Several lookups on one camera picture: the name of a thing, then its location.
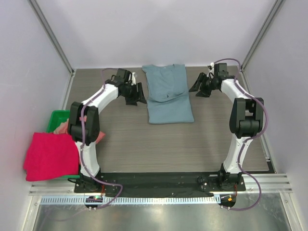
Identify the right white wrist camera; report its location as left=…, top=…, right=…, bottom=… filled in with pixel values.
left=207, top=62, right=215, bottom=74

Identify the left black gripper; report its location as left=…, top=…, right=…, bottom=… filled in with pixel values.
left=121, top=83, right=146, bottom=106

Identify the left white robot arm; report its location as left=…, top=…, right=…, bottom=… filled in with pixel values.
left=67, top=68, right=146, bottom=193

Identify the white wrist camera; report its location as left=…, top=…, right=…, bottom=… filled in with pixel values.
left=207, top=62, right=215, bottom=74
left=129, top=72, right=136, bottom=86

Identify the white slotted cable duct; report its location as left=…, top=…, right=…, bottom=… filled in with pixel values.
left=40, top=195, right=220, bottom=205

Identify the blue t shirt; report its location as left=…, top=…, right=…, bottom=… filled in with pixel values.
left=142, top=64, right=194, bottom=124

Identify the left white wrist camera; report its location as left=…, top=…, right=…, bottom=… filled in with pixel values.
left=129, top=72, right=136, bottom=86

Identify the salmon pink t shirt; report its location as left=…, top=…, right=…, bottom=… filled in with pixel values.
left=53, top=117, right=106, bottom=167

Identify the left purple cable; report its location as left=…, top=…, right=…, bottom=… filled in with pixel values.
left=79, top=68, right=124, bottom=210

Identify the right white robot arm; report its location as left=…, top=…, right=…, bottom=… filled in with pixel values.
left=190, top=62, right=264, bottom=191

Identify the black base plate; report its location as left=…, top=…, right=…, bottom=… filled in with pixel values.
left=74, top=172, right=246, bottom=193

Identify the magenta t shirt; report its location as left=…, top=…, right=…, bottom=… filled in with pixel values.
left=23, top=132, right=79, bottom=182

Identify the green plastic bin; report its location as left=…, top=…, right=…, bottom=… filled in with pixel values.
left=46, top=110, right=79, bottom=180

